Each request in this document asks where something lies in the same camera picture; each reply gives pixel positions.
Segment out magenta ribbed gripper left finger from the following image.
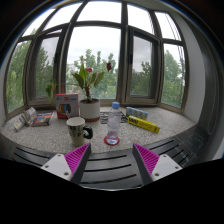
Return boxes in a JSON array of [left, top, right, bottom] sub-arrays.
[[42, 143, 91, 184]]

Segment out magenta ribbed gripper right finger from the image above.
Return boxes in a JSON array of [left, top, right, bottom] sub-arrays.
[[132, 144, 182, 185]]

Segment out clear plastic water bottle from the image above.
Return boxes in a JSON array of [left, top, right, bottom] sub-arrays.
[[107, 102, 120, 139]]

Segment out black slatted radiator cover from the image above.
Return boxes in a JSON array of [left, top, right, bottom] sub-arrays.
[[0, 126, 207, 190]]

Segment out yellow long box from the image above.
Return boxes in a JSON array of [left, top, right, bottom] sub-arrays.
[[128, 116, 160, 133]]

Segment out colourful book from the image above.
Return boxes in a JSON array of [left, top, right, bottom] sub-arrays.
[[31, 112, 53, 127]]

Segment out dark magazine flat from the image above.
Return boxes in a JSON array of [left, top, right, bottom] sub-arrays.
[[100, 112, 127, 124]]

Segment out light blue small box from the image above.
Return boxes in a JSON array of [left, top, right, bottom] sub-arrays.
[[126, 107, 148, 120]]

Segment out white flower pot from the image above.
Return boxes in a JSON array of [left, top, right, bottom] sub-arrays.
[[80, 99, 100, 122]]

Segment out red white box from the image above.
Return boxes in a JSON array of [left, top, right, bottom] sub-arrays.
[[55, 93, 79, 119]]

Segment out white packet leaning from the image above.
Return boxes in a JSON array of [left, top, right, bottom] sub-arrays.
[[14, 107, 36, 132]]

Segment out green plant red flowers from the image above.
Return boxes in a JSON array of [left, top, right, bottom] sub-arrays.
[[72, 59, 104, 103]]

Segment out brown framed bay window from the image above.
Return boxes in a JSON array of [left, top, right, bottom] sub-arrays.
[[3, 0, 188, 118]]

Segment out white mug black handle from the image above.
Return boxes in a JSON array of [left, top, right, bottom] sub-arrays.
[[66, 117, 93, 147]]

